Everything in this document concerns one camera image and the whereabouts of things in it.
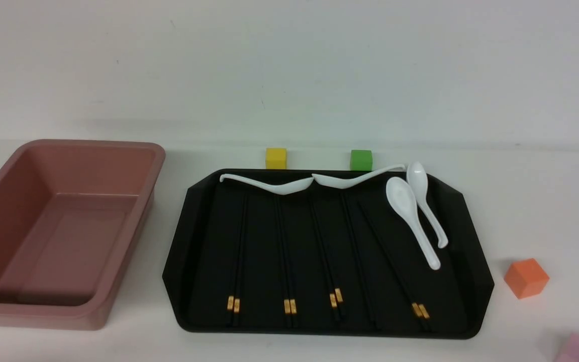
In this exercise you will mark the black chopstick gold band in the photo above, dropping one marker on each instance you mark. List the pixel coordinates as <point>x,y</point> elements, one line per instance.
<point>338,292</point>
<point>415,309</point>
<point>325,261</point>
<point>423,310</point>
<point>285,279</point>
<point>230,304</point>
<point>239,274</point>
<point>291,284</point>

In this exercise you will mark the white ceramic spoon far left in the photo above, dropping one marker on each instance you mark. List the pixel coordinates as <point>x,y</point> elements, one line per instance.
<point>299,185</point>

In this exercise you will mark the yellow cube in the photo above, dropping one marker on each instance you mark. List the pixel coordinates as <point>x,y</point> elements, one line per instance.
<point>276,158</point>

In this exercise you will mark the white ceramic spoon centre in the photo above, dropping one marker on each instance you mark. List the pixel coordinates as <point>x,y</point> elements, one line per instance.
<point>342,183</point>

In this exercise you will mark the green cube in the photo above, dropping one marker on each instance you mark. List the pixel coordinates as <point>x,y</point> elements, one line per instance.
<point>361,160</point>

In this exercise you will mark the black plastic tray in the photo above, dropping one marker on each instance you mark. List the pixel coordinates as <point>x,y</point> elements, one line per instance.
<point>388,288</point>

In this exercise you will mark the white ceramic spoon large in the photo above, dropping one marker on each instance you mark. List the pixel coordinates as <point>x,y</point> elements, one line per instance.
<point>402,200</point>

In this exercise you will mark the white ceramic spoon far right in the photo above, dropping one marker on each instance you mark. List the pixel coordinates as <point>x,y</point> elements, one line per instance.
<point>418,180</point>

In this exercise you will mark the pink plastic bin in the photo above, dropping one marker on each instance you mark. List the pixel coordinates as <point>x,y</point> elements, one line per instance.
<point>71,213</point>

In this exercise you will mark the orange cube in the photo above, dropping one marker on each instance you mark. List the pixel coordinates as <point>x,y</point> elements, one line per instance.
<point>526,278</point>

